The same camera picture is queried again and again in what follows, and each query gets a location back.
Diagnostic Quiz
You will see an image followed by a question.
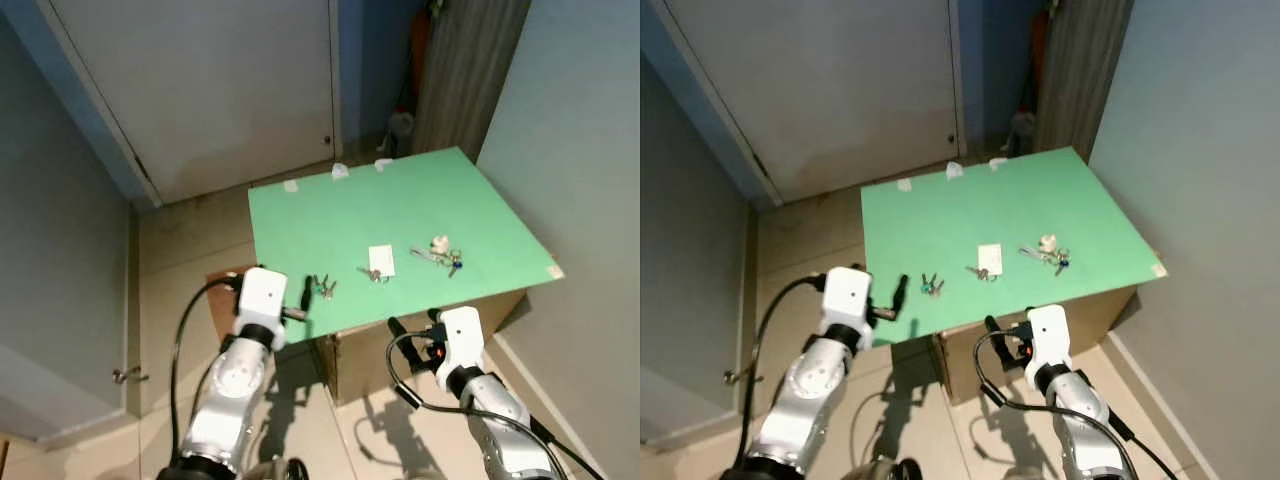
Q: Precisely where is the key bunch with white figure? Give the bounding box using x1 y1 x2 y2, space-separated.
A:
409 234 465 280
1018 233 1072 278

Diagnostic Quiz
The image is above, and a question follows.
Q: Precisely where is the brown cardboard box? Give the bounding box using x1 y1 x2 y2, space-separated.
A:
205 264 531 406
930 288 1138 406

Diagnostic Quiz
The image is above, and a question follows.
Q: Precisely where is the key bunch with white card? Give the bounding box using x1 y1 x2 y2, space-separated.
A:
356 244 397 285
965 242 1004 282

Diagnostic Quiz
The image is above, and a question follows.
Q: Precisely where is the green table sheet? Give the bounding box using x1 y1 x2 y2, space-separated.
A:
247 147 565 346
860 147 1169 347

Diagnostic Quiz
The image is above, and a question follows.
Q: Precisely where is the grey cabinet door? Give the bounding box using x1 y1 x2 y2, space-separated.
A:
640 60 749 446
0 20 136 446

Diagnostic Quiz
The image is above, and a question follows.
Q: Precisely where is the white door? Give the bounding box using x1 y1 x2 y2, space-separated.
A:
663 0 963 204
45 0 339 206

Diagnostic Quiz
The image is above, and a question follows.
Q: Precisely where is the grey wooden panel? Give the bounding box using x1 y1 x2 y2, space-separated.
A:
408 0 533 163
1033 0 1137 161

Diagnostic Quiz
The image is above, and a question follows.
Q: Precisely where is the red hanging object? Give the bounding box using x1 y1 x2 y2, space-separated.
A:
1028 5 1051 101
408 5 433 106

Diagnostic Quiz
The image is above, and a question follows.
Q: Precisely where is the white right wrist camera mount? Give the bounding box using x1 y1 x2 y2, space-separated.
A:
1026 304 1074 373
436 306 487 379

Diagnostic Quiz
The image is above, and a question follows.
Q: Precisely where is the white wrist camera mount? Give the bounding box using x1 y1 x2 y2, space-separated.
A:
232 266 292 349
436 306 487 379
1026 304 1074 373
818 266 874 349

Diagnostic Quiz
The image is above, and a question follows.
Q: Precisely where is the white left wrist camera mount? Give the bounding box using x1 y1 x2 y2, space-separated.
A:
232 266 292 349
818 266 874 349

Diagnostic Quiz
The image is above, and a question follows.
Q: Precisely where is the blue door frame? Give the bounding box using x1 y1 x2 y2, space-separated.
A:
0 0 163 211
640 0 783 211

